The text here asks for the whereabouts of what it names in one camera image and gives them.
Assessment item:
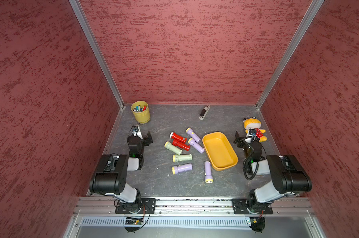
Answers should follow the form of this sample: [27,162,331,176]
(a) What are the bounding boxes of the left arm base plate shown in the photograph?
[115,198,157,215]

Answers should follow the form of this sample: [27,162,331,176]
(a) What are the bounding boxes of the green flashlight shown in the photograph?
[172,154,192,162]
[164,141,182,155]

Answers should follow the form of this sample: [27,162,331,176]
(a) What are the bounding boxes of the yellow pen cup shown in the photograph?
[131,101,151,124]

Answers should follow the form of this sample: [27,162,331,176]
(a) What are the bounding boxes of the black beige stapler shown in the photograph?
[199,105,210,120]

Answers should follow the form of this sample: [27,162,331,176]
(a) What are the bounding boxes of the orange plush toy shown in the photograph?
[243,117,268,142]

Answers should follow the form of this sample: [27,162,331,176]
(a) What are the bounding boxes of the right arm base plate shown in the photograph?
[231,198,273,215]

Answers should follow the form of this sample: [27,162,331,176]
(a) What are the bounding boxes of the red flashlight all red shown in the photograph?
[172,139,190,151]

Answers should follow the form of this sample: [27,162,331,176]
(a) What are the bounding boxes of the yellow storage box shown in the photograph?
[202,132,238,171]

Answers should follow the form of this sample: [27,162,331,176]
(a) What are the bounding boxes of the purple flashlight front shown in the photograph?
[204,161,213,184]

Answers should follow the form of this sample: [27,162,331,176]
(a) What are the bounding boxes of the red flashlight white head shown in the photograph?
[169,132,187,143]

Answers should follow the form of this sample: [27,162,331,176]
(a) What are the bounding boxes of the purple flashlight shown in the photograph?
[204,161,213,184]
[188,138,205,154]
[186,128,201,143]
[172,163,193,175]

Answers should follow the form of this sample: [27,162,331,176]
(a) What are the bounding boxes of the aluminium front rail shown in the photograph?
[73,196,315,217]

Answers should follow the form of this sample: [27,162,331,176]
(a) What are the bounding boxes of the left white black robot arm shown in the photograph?
[89,132,153,214]

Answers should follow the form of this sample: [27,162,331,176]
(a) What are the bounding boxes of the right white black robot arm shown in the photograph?
[232,132,312,214]

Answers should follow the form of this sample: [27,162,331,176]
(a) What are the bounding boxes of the markers in cup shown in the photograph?
[133,105,148,113]

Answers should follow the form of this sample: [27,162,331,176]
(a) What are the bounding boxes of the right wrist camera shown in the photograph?
[245,129,259,143]

